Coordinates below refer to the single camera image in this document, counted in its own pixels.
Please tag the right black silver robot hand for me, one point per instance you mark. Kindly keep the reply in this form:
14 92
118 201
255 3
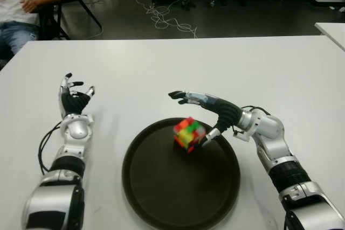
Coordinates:
229 114

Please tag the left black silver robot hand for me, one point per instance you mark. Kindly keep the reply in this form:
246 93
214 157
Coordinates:
72 103

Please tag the multicolour Rubik's cube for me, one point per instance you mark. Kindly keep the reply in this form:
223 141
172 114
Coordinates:
188 133

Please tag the right silver black robot arm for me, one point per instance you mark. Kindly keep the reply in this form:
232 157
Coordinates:
272 130

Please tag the left silver black robot arm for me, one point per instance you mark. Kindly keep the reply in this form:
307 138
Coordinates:
75 130

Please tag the dark brown round plate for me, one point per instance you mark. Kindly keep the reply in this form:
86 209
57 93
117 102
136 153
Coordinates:
161 187

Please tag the white neighbouring table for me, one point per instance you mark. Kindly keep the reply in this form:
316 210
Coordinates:
334 29

